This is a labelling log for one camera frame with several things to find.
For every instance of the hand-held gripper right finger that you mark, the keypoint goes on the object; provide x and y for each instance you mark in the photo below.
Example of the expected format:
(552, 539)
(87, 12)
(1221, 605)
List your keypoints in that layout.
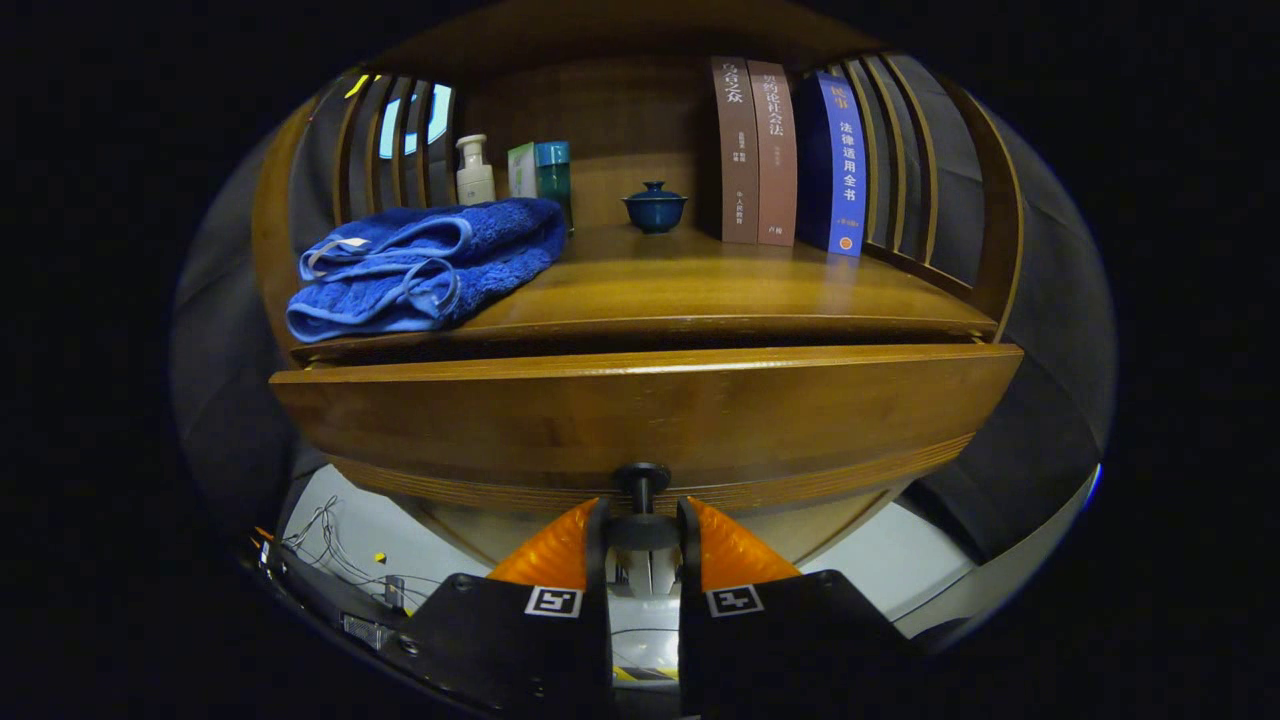
(690, 560)

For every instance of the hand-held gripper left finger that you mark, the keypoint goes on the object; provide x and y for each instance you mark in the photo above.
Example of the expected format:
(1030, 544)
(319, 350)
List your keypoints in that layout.
(596, 560)

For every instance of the wooden drawer with black knob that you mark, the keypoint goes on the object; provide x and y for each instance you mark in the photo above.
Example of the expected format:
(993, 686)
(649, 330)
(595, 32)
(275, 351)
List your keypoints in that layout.
(600, 420)

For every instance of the wooden cabinet door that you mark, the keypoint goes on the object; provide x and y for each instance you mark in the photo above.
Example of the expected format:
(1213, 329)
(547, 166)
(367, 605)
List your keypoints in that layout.
(500, 535)
(800, 530)

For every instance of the wooden countertop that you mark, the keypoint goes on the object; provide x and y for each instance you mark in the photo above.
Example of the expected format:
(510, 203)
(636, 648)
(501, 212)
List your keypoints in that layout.
(700, 290)

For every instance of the wooden cabinet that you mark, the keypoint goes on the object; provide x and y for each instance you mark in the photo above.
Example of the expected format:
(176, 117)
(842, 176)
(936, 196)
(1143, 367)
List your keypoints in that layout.
(620, 110)

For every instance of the folded blue towel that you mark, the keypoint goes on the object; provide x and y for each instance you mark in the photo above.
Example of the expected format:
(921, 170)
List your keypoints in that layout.
(420, 265)

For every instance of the dark blue lidded teacup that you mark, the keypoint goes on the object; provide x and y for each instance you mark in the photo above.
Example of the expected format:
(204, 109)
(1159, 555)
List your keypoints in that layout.
(655, 212)

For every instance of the teal bottle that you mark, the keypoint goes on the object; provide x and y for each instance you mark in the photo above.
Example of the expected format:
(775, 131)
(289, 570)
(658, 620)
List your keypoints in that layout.
(555, 175)

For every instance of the white and green box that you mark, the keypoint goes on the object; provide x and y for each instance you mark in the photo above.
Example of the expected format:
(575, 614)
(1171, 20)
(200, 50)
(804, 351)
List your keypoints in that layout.
(520, 172)

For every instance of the white pump bottle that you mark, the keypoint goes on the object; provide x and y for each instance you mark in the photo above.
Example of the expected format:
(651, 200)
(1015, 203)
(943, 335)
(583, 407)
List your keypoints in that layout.
(475, 180)

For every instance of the dark brown book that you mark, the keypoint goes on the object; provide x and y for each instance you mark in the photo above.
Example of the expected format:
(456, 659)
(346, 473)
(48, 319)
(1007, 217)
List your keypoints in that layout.
(735, 150)

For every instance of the reddish brown book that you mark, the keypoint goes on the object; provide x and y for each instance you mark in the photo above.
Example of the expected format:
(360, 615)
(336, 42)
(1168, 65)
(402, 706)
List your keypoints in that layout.
(774, 150)

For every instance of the blue book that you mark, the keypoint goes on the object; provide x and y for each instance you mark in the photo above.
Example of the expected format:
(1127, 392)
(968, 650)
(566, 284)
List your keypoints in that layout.
(835, 160)

